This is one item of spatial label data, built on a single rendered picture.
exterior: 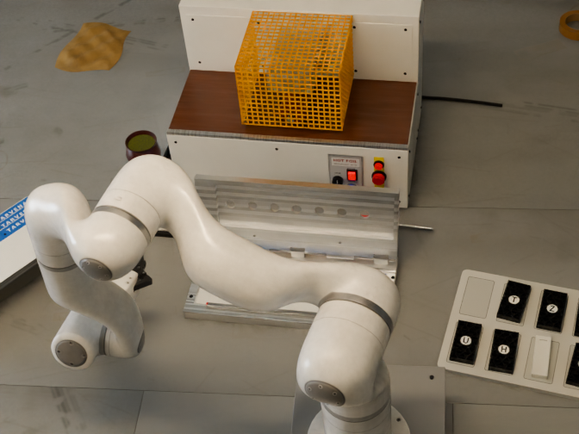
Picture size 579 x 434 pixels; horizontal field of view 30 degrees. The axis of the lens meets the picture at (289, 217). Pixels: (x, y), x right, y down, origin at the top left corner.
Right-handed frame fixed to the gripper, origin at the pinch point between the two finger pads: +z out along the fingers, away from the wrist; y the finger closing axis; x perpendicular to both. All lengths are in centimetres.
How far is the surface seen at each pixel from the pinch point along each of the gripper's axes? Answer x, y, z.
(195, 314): -13.2, 13.7, 2.4
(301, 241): -2.5, 34.1, 18.3
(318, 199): 8.4, 38.0, 18.3
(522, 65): 13, 81, 91
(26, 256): -3.3, -24.1, 4.5
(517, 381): -16, 82, -6
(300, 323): -12.7, 36.6, 2.1
